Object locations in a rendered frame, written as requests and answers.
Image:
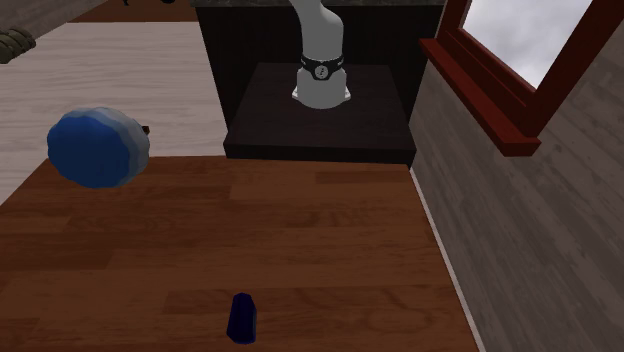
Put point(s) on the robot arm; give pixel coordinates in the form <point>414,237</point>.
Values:
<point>319,48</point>

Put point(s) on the dark robot stand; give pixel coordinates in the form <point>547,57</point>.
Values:
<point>322,126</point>

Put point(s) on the dark blue small bottle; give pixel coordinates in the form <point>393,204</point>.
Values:
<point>242,319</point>

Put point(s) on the blue round bowl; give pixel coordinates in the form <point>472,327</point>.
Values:
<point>95,148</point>

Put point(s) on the red framed window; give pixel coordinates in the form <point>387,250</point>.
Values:
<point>516,53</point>

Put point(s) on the olive green cushion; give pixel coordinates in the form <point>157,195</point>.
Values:
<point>13,44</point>

